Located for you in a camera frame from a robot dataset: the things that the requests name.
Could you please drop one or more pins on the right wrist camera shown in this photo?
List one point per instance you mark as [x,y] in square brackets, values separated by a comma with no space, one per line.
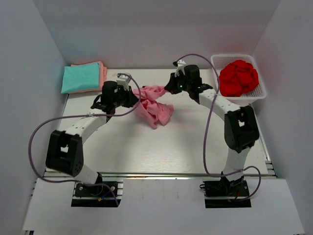
[180,65]

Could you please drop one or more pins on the folded teal t shirt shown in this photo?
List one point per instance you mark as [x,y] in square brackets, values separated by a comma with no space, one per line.
[81,78]

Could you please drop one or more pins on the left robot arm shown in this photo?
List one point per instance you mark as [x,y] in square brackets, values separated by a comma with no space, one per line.
[65,148]

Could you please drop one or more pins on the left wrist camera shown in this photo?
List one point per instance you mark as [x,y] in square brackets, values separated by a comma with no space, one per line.
[123,80]

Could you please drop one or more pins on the red crumpled t shirt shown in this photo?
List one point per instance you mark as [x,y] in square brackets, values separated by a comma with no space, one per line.
[238,78]

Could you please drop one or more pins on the pink t shirt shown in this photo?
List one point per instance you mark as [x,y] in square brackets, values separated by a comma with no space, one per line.
[150,110]

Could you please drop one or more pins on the white plastic basket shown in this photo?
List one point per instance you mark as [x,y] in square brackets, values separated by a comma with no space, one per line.
[220,61]

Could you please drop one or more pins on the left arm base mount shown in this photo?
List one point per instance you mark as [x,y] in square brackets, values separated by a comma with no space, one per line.
[98,196]

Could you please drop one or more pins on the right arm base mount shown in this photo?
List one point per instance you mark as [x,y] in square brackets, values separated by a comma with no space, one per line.
[224,194]

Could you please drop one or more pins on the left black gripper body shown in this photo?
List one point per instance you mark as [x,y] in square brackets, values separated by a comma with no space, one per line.
[123,98]

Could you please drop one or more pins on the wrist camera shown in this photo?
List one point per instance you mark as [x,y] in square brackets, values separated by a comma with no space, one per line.
[123,80]
[180,65]

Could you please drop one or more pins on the folded salmon t shirt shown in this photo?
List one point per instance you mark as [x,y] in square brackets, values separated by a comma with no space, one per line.
[102,76]

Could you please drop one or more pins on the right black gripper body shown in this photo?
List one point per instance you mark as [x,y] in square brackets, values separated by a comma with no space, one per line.
[180,83]

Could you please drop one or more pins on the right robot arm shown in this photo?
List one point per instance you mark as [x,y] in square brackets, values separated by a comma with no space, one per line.
[240,127]

